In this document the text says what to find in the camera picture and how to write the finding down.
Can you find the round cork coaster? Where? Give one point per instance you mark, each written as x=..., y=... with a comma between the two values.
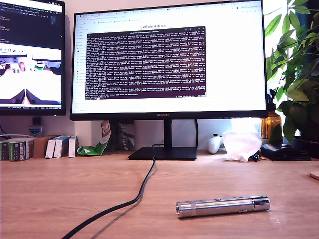
x=315, y=175

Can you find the green and red snack bag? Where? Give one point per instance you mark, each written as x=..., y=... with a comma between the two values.
x=91, y=149

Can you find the small black clip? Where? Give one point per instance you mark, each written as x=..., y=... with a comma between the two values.
x=256, y=158

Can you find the green printed box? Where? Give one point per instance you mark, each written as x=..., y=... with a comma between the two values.
x=18, y=150
x=4, y=152

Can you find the green leafy house plant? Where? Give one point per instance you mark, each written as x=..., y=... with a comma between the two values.
x=299, y=62

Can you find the black leather wallet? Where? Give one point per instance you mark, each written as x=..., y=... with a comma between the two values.
x=284, y=153

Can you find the brown cardboard box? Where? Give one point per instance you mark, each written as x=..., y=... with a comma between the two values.
x=40, y=147

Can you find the black monitor with dark screen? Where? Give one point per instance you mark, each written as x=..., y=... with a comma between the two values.
x=30, y=25

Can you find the amber glass pump bottle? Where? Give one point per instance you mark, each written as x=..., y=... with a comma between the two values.
x=268, y=124

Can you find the small black wall cube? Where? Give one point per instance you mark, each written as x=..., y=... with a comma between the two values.
x=36, y=121

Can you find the dark plant pot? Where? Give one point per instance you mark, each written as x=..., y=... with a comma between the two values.
x=309, y=148

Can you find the crumpled white plastic bag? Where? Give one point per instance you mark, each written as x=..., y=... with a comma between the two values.
x=240, y=145

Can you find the metallic silver laser pointer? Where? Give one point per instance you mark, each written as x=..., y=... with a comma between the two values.
x=211, y=207

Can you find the large black Huawei monitor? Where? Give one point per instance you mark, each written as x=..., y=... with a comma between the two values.
x=224, y=62

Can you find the blue shield badge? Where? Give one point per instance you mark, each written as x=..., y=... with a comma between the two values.
x=35, y=131

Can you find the grey printed carton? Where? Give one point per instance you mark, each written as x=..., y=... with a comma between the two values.
x=125, y=134

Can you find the white game controller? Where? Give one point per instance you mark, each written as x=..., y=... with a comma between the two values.
x=214, y=145

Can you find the small white box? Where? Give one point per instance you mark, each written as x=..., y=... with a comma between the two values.
x=49, y=149
x=59, y=148
x=72, y=147

